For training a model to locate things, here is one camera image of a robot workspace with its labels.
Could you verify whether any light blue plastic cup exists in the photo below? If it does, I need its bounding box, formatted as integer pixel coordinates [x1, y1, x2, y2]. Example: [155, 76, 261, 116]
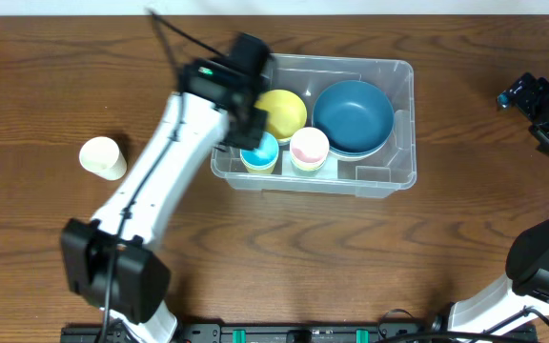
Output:
[240, 132, 279, 167]

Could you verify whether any pink plastic cup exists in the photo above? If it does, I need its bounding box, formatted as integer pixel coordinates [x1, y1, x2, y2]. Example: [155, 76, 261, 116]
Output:
[290, 127, 330, 165]

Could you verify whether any beige bowl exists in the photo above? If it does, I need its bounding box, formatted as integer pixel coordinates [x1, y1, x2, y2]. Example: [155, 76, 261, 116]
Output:
[329, 144, 384, 162]

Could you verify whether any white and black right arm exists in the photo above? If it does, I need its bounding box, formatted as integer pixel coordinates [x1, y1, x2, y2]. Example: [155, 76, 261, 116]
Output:
[433, 72, 549, 342]

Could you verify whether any dark blue bowl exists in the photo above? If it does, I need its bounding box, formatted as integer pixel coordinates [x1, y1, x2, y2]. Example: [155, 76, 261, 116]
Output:
[324, 121, 393, 156]
[312, 80, 395, 133]

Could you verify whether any yellow plastic cup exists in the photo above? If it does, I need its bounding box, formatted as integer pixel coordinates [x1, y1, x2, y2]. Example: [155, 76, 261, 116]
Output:
[242, 160, 276, 174]
[292, 156, 326, 172]

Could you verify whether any green plastic cup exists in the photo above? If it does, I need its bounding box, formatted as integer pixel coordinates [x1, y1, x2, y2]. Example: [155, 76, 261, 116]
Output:
[293, 167, 322, 177]

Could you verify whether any yellow small bowl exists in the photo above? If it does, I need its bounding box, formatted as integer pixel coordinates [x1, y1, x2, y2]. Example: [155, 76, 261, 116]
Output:
[255, 90, 308, 140]

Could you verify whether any clear plastic storage container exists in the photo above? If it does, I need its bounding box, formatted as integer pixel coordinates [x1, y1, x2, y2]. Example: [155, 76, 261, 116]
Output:
[211, 53, 417, 198]

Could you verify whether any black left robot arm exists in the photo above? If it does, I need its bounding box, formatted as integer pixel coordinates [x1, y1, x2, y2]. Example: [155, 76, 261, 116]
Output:
[60, 33, 273, 342]

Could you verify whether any white small bowl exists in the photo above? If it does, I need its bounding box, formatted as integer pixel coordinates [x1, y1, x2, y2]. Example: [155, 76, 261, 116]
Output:
[277, 136, 292, 146]

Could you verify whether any white plastic cup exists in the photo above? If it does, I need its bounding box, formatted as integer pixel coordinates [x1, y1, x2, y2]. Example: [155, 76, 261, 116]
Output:
[78, 136, 127, 181]

